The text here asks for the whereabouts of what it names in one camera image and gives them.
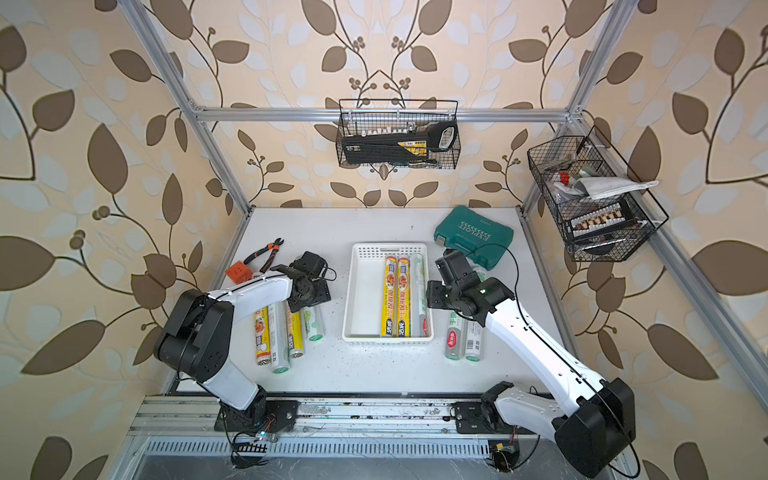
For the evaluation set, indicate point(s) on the socket set in right basket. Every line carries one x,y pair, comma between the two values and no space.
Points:
601,221

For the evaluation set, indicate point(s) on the wall wire basket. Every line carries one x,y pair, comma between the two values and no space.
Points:
374,112
558,163

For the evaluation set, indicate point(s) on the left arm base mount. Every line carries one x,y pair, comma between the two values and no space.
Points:
271,416

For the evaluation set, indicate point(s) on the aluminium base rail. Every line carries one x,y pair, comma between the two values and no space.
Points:
195,415

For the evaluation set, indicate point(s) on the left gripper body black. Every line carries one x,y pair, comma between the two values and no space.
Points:
322,295

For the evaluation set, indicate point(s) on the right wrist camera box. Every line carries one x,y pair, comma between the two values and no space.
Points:
455,271

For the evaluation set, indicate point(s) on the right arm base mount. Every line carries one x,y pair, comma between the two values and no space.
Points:
472,418

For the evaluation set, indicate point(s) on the white paper in right basket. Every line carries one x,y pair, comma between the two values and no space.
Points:
598,188

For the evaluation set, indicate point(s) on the white text wrap roll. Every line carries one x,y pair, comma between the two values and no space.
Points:
473,341

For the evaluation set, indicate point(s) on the yellow wrap roll group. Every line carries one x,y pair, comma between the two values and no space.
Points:
388,316
403,312

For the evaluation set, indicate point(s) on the green plastic tool case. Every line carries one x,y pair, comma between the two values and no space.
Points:
480,239

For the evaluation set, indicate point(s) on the back wall wire basket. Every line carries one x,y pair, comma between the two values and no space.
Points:
374,112

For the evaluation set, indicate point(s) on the right wall wire basket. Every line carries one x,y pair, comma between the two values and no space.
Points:
558,163

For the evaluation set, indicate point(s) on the green red-cap wrap roll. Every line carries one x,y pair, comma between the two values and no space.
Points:
454,344

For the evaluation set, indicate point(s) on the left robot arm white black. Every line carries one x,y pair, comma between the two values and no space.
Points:
197,336

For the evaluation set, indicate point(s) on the red black pliers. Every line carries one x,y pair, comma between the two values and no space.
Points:
273,248

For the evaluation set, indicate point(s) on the white green wrap roll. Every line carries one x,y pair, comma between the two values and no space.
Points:
419,321

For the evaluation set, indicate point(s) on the black yellow tool in basket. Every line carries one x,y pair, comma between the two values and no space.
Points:
413,145

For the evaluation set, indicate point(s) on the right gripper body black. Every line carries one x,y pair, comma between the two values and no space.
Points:
442,296

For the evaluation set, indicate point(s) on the green grape wrap roll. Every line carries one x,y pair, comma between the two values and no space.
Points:
313,323

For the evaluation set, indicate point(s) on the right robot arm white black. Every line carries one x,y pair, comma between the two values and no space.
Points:
591,420

